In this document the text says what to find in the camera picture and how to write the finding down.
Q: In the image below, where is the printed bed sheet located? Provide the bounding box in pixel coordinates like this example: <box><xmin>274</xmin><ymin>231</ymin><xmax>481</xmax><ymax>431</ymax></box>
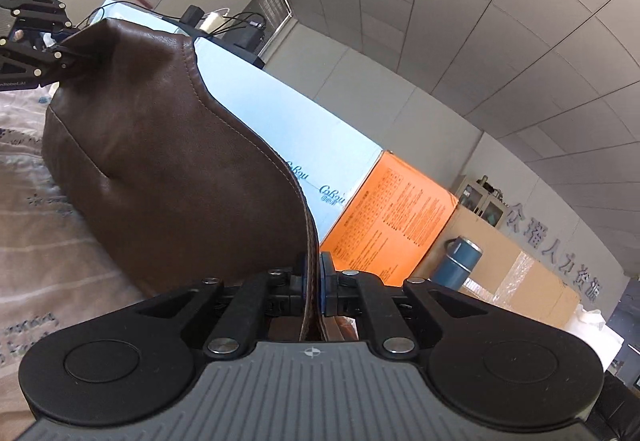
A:
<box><xmin>0</xmin><ymin>88</ymin><xmax>141</xmax><ymax>440</ymax></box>

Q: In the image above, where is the brown cardboard box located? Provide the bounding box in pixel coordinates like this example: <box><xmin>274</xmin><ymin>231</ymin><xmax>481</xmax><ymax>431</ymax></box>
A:
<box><xmin>412</xmin><ymin>207</ymin><xmax>579</xmax><ymax>328</ymax></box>

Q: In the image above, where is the brown jacket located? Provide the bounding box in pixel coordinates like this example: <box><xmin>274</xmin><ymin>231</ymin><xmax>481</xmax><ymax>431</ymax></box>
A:
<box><xmin>41</xmin><ymin>19</ymin><xmax>347</xmax><ymax>341</ymax></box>

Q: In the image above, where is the light blue cardboard box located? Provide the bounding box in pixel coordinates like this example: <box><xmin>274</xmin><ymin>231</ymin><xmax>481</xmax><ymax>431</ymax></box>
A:
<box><xmin>96</xmin><ymin>0</ymin><xmax>384</xmax><ymax>242</ymax></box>

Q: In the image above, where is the white paper shopping bag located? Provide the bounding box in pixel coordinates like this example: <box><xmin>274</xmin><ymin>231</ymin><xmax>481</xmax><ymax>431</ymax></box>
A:
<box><xmin>564</xmin><ymin>305</ymin><xmax>624</xmax><ymax>371</ymax></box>

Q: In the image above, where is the black power adapter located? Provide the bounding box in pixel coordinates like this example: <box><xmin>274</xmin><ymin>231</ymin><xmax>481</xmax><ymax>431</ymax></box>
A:
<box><xmin>179</xmin><ymin>4</ymin><xmax>204</xmax><ymax>28</ymax></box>

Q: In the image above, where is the white power adapter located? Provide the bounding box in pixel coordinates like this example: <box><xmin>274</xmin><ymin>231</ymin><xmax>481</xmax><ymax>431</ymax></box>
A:
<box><xmin>198</xmin><ymin>12</ymin><xmax>227</xmax><ymax>34</ymax></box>

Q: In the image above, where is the glass door cabinet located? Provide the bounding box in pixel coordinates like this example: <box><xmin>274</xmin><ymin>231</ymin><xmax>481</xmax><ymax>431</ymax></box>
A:
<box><xmin>454</xmin><ymin>174</ymin><xmax>509</xmax><ymax>229</ymax></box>

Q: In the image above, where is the dark blue thermos bottle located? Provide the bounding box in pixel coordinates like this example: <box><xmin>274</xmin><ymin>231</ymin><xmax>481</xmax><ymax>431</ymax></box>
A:
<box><xmin>431</xmin><ymin>236</ymin><xmax>483</xmax><ymax>291</ymax></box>

